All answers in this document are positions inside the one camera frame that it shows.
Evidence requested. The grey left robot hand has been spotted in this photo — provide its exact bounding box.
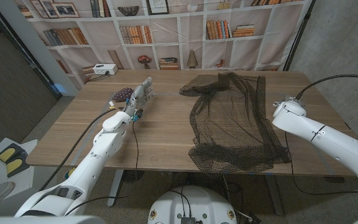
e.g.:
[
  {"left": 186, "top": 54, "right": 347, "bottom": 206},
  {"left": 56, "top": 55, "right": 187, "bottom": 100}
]
[{"left": 123, "top": 77, "right": 154, "bottom": 118}]

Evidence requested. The black mesh netting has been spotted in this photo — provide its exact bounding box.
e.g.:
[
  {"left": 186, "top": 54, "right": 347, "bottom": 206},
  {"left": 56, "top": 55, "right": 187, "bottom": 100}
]
[{"left": 178, "top": 71, "right": 291, "bottom": 174}]

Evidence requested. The dark purple bumpy object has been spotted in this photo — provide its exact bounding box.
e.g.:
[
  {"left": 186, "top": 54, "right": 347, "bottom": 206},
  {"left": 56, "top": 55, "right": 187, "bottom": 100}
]
[{"left": 112, "top": 87, "right": 135, "bottom": 103}]

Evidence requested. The white power strip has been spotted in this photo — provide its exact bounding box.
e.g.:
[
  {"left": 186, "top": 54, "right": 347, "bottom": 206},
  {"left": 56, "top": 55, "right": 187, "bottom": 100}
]
[{"left": 93, "top": 63, "right": 119, "bottom": 75}]

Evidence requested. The printed bookshelf backdrop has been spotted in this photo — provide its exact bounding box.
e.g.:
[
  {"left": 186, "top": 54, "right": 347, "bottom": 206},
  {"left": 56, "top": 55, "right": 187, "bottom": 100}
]
[{"left": 14, "top": 0, "right": 315, "bottom": 91}]

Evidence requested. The white table leg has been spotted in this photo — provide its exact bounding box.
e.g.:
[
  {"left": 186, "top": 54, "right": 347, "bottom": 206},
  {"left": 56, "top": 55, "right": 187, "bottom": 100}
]
[{"left": 107, "top": 169, "right": 126, "bottom": 207}]

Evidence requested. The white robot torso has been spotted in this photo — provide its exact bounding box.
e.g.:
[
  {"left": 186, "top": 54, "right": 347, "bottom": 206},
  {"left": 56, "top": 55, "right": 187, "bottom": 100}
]
[{"left": 147, "top": 185, "right": 238, "bottom": 224}]

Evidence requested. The white floor board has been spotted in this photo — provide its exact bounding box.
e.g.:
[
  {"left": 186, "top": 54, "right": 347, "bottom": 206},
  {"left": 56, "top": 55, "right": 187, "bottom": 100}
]
[{"left": 0, "top": 138, "right": 39, "bottom": 215}]

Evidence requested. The black and yellow pad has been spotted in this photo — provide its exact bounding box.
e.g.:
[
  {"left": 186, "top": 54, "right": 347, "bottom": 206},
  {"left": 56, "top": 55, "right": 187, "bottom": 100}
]
[
  {"left": 0, "top": 142, "right": 23, "bottom": 163},
  {"left": 6, "top": 156, "right": 30, "bottom": 178}
]

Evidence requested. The black backdrop stand pole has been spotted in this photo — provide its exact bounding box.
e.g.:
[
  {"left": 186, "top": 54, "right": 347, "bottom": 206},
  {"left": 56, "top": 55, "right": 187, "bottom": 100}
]
[{"left": 283, "top": 0, "right": 316, "bottom": 72}]

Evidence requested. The black power strip cable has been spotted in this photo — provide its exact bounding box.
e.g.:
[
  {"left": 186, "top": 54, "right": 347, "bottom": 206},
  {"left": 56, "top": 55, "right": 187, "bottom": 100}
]
[{"left": 88, "top": 72, "right": 110, "bottom": 82}]

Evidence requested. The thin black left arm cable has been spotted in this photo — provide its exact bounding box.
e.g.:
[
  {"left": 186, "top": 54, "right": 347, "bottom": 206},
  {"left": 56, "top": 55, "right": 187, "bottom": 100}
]
[{"left": 64, "top": 119, "right": 139, "bottom": 216}]

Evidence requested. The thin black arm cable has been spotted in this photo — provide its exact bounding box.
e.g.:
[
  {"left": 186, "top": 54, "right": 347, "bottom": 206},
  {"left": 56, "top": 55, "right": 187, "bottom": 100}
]
[
  {"left": 64, "top": 119, "right": 139, "bottom": 216},
  {"left": 284, "top": 132, "right": 358, "bottom": 197}
]

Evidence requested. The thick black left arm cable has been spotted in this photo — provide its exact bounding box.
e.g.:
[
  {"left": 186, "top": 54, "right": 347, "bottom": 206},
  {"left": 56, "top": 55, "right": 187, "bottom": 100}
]
[{"left": 38, "top": 107, "right": 119, "bottom": 191}]

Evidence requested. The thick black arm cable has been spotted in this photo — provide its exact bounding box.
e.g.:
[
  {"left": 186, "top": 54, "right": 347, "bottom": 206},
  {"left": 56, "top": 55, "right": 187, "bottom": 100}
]
[
  {"left": 295, "top": 73, "right": 358, "bottom": 101},
  {"left": 38, "top": 107, "right": 119, "bottom": 191}
]

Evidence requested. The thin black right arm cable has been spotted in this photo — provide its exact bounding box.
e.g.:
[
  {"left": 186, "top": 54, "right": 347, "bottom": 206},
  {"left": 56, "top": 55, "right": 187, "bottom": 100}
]
[{"left": 284, "top": 132, "right": 358, "bottom": 197}]

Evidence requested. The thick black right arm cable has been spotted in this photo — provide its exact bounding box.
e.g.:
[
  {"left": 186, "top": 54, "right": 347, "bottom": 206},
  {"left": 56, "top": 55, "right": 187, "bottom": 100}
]
[{"left": 295, "top": 73, "right": 358, "bottom": 101}]

